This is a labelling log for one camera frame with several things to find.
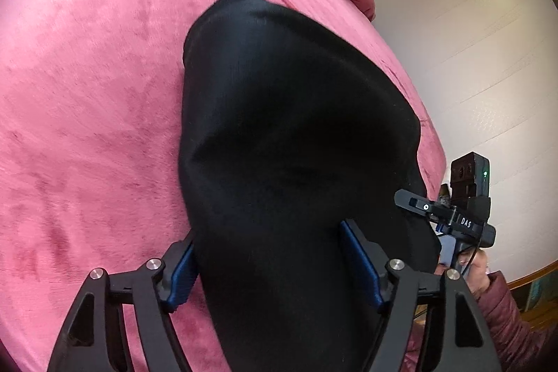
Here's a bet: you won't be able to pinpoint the person's right hand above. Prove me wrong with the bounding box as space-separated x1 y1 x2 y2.
461 249 492 301

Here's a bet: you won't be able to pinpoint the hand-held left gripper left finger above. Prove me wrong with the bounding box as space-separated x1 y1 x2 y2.
46 230 199 372

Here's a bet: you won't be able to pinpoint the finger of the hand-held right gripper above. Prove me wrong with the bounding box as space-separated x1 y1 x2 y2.
394 188 454 225

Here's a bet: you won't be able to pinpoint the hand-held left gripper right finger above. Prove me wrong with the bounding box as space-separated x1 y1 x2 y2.
340 219 502 372

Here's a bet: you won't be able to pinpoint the pink bed blanket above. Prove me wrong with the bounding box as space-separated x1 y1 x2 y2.
0 0 446 372

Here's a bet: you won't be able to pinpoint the black pants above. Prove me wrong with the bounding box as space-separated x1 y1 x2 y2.
178 0 442 372

